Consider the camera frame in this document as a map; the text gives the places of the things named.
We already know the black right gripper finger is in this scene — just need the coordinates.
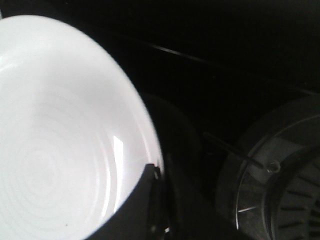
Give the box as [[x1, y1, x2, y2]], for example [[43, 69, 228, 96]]
[[88, 163, 162, 240]]

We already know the white round plate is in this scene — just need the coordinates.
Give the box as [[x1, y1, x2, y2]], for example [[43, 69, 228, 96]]
[[0, 15, 163, 240]]

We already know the right black gas burner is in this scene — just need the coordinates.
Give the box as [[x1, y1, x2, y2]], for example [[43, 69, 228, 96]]
[[215, 95, 320, 240]]

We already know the black glass cooktop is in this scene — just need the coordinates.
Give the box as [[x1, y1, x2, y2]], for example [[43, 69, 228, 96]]
[[0, 0, 320, 240]]

